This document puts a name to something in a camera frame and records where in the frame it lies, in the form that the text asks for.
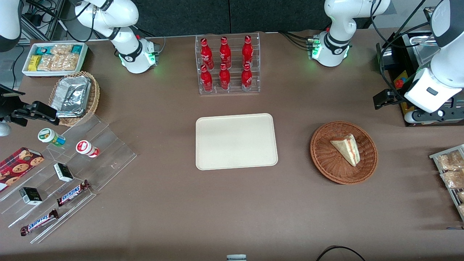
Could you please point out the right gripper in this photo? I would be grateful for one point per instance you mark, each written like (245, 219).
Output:
(8, 108)

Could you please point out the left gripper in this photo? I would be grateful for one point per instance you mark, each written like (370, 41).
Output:
(394, 97)

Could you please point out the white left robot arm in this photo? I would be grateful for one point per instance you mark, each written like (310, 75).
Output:
(335, 21)

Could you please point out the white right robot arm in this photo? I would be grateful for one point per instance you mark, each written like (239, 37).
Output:
(134, 54)

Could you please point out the triangular wrapped sandwich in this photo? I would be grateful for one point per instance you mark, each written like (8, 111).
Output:
(348, 148)

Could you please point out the light wicker basket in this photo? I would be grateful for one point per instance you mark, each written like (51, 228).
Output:
(95, 95)

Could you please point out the grey tray with snacks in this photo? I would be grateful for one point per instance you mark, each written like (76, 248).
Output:
(435, 156)

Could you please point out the brown wicker basket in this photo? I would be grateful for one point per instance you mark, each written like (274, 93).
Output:
(326, 159)

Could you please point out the cream plastic tray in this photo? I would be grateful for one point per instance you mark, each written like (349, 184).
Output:
(235, 141)

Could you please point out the green lid yogurt cup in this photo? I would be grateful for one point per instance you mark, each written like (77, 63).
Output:
(48, 135)

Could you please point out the white rectangular snack bin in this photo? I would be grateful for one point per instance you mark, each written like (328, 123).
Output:
(27, 70)

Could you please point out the yellow snack pack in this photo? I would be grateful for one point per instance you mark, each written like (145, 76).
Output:
(34, 63)

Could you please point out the clear rice cracker bag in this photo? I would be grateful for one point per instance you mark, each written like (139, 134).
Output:
(61, 49)
(46, 62)
(70, 62)

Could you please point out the red tartan cookie box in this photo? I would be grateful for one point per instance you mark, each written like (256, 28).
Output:
(18, 166)

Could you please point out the red lid yogurt cup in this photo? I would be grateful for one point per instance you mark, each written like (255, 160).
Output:
(84, 147)

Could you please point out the small black carton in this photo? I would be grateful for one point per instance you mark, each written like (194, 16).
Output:
(63, 172)
(30, 196)

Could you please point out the teal snack pack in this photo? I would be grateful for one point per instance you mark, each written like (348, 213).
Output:
(43, 50)
(77, 49)

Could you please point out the clear acrylic step stand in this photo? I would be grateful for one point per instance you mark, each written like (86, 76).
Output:
(49, 198)
(108, 159)

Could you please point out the clear nut snack bag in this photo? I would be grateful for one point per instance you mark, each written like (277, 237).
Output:
(453, 178)
(449, 161)

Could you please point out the Snickers chocolate bar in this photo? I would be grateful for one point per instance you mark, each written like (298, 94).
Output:
(39, 222)
(72, 193)

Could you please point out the red cola bottle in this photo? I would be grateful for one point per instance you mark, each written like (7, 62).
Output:
(247, 50)
(225, 52)
(224, 78)
(206, 54)
(247, 78)
(206, 79)

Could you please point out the clear acrylic bottle rack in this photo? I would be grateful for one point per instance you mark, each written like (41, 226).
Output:
(235, 88)

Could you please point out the small grey object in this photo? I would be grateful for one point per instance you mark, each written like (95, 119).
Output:
(236, 257)

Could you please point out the metal frame shelf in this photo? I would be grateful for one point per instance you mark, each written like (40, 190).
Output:
(40, 18)

